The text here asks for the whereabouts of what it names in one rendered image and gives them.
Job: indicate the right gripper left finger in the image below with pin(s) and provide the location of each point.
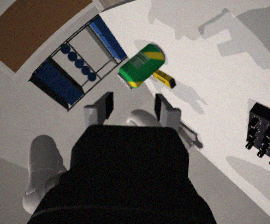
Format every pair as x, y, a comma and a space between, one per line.
99, 112

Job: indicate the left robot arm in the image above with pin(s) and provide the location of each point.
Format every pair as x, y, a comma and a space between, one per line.
45, 160

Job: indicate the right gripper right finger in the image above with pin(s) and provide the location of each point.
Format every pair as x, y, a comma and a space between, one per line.
166, 114

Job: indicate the green drink can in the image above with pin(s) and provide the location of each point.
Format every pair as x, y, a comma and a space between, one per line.
141, 66

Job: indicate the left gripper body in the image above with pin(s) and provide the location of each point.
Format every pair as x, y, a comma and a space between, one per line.
54, 181

